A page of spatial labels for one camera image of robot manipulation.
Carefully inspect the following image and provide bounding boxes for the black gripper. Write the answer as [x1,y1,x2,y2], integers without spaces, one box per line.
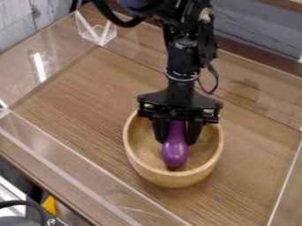
[136,81,223,146]

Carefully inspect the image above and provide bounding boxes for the purple toy eggplant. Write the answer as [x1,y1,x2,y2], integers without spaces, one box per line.
[161,120,188,168]

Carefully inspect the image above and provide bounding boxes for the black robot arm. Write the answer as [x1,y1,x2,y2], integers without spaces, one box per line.
[90,0,223,145]

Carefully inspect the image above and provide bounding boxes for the brown wooden bowl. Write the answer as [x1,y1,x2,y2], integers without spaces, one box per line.
[122,112,224,188]

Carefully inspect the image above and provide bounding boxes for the yellow black machine base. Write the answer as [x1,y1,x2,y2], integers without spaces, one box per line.
[0,157,92,226]

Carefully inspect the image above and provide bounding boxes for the clear acrylic tray wall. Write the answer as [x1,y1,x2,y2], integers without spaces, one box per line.
[0,16,302,226]

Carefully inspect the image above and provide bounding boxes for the clear acrylic corner bracket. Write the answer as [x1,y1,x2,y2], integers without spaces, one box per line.
[74,11,116,47]

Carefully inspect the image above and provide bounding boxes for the black cable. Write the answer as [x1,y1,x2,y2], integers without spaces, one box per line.
[0,199,42,226]

